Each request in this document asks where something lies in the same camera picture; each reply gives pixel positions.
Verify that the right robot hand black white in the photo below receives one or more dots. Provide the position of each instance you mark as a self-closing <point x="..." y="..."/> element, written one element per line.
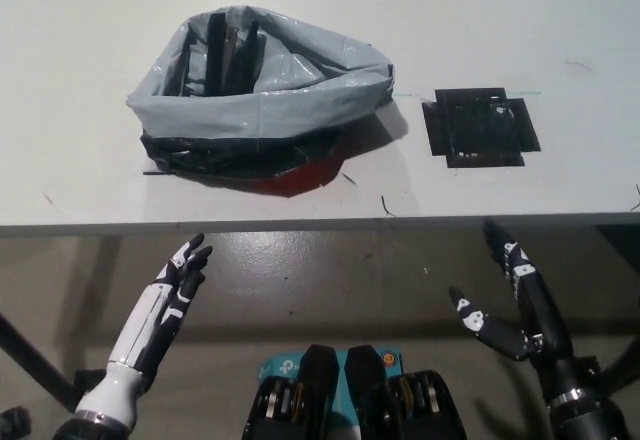
<point x="545" y="330"/>

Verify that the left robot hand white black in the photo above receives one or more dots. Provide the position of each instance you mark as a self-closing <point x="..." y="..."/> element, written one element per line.
<point x="150" y="315"/>

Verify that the grey and black plastic bag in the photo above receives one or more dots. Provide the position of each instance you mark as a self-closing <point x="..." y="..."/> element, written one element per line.
<point x="200" y="115"/>

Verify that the black table leg with foot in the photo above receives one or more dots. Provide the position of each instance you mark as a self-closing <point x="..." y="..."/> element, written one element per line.
<point x="30" y="355"/>
<point x="620" y="372"/>

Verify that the thin grey flat sheet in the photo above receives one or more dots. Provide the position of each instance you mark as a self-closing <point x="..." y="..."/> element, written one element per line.
<point x="156" y="173"/>

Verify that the dark round floor object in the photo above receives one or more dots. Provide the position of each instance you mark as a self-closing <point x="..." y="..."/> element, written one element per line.
<point x="14" y="422"/>

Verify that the robot body black teal blocks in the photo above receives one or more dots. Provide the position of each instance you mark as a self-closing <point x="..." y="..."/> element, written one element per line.
<point x="320" y="390"/>

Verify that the red flat sheet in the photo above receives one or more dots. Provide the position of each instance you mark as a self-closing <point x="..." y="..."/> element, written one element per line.
<point x="305" y="180"/>

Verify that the black tape square mark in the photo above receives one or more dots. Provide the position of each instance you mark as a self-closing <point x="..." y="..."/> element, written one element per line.
<point x="475" y="130"/>

